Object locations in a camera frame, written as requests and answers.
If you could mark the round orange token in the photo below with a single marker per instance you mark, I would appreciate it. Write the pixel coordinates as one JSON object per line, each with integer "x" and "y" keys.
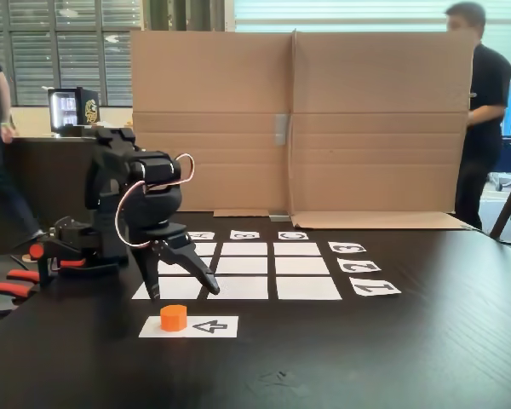
{"x": 173, "y": 318}

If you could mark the white paper grid square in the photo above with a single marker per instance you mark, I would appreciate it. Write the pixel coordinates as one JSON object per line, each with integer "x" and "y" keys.
{"x": 179, "y": 288}
{"x": 245, "y": 249}
{"x": 174, "y": 269}
{"x": 301, "y": 266}
{"x": 242, "y": 288}
{"x": 206, "y": 249}
{"x": 307, "y": 288}
{"x": 242, "y": 266}
{"x": 297, "y": 249}

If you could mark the paper sheet letter A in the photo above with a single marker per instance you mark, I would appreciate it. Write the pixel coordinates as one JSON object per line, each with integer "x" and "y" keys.
{"x": 210, "y": 237}

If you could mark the paper sheet letter B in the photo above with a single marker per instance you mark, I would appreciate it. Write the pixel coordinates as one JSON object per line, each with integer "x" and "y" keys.
{"x": 235, "y": 235}

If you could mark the white arrow paper sheet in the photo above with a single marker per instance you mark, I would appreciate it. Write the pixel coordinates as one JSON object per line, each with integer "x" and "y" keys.
{"x": 221, "y": 327}

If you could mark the paper sheet letter C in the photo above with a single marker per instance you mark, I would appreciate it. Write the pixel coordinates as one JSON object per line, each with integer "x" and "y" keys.
{"x": 283, "y": 235}

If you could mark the grey tape strip on table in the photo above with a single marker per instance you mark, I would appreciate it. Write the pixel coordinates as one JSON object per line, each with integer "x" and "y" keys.
{"x": 279, "y": 218}

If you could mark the dark brown counter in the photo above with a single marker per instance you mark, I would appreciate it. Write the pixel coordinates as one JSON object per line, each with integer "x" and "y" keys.
{"x": 47, "y": 179}

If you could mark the black bar clamp orange knob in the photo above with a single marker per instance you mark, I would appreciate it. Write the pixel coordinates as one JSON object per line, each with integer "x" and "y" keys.
{"x": 36, "y": 252}

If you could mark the black mini fridge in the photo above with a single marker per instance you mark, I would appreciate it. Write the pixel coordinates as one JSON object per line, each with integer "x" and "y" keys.
{"x": 87, "y": 111}

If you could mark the paper sheet number 3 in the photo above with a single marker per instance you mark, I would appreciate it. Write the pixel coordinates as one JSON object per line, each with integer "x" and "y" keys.
{"x": 334, "y": 251}

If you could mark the large brown cardboard screen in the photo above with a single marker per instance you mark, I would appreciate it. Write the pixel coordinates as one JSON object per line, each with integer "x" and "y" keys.
{"x": 213, "y": 76}

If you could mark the grey tape strip on cardboard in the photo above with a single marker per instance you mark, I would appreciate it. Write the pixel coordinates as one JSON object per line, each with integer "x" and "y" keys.
{"x": 282, "y": 130}

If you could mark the paper sheet number 2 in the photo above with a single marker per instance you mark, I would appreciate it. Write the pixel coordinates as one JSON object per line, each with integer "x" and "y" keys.
{"x": 345, "y": 268}

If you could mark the paper sheet number 1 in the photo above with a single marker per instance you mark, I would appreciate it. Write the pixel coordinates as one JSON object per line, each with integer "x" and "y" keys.
{"x": 366, "y": 292}

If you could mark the dark stand leg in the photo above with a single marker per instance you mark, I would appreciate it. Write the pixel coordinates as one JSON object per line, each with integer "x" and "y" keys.
{"x": 509, "y": 206}

